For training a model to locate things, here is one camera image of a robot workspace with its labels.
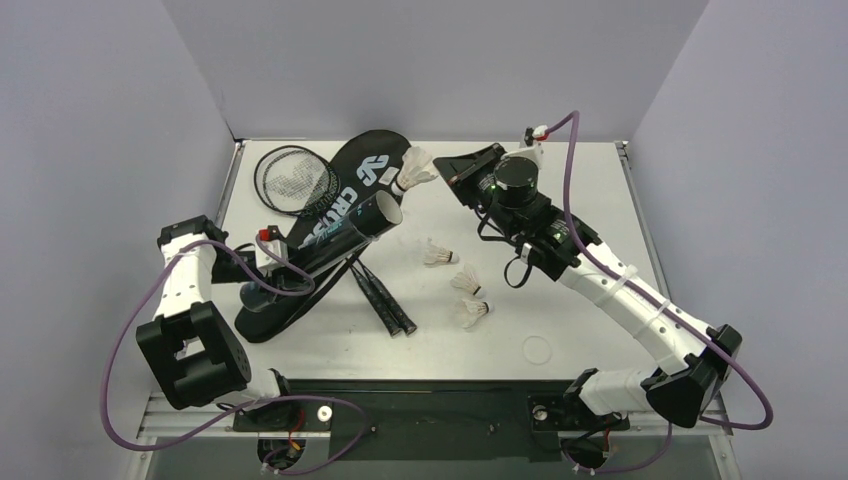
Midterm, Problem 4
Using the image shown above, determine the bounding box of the white shuttlecock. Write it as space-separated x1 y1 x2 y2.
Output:
422 238 459 267
450 263 486 299
390 146 438 197
454 299 494 330

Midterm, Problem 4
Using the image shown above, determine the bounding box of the black shuttlecock tube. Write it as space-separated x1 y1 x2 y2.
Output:
240 191 403 313

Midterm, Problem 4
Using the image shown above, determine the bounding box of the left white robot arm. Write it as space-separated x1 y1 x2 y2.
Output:
135 215 299 430

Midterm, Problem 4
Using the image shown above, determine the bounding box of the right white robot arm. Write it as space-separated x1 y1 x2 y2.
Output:
434 143 742 429

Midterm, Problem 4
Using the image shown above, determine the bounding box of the black badminton racket upper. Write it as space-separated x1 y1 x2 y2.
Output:
252 145 405 338

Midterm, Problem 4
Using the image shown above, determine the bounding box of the black badminton racket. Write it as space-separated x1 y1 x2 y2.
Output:
258 148 419 336
252 145 405 338

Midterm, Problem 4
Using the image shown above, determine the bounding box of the black badminton racket lower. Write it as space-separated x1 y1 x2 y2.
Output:
258 148 419 336

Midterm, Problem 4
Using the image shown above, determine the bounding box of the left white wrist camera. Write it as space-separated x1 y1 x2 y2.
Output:
255 225 290 276

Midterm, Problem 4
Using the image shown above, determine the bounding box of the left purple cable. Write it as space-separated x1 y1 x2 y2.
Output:
99 238 370 477

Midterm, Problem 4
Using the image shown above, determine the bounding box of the purple cable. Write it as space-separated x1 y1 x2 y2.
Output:
99 238 370 477
529 109 775 476

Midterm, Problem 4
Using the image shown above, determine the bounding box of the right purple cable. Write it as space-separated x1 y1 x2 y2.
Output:
529 109 775 476

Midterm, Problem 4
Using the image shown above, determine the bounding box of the aluminium frame rail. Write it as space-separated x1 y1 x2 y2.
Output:
138 392 731 438

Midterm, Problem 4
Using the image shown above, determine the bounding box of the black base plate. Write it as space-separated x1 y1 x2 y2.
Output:
233 379 630 462

